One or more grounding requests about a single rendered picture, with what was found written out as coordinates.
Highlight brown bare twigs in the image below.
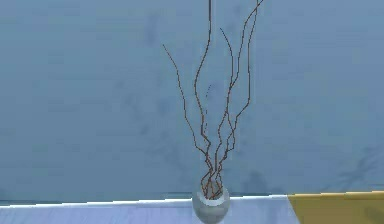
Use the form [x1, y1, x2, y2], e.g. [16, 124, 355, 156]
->
[162, 0, 265, 201]

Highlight grey round vase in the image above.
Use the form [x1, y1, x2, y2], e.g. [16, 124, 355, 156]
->
[191, 185, 231, 224]

